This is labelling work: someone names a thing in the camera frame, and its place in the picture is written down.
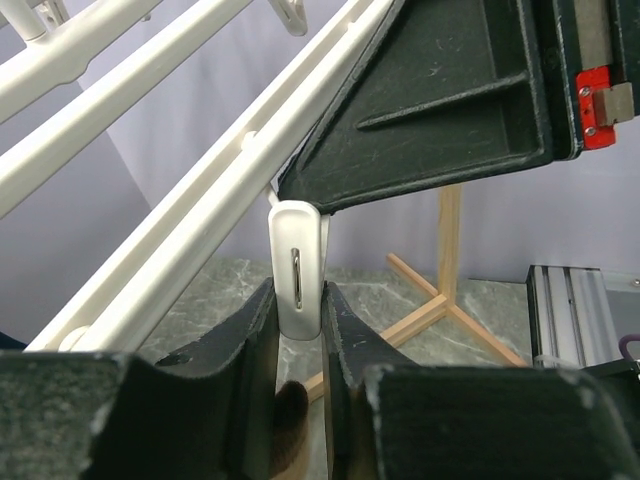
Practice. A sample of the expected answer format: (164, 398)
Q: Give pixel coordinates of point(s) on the dark blue denim garment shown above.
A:
(9, 343)

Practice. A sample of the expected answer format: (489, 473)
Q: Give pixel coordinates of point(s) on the tan stocking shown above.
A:
(290, 452)

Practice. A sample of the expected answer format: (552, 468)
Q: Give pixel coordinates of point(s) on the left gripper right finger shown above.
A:
(387, 417)

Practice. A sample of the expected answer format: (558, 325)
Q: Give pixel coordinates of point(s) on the wooden clothes rack frame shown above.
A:
(442, 297)

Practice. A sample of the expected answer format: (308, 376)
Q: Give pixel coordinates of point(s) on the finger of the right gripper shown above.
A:
(444, 92)

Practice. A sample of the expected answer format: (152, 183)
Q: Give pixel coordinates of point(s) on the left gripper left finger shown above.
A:
(204, 411)

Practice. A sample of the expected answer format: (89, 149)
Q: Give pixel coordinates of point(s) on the aluminium rail frame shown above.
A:
(582, 317)

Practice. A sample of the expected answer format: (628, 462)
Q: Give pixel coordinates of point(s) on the white plastic clip hanger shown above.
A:
(59, 235)

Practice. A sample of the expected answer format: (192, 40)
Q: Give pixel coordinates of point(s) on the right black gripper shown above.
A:
(589, 52)

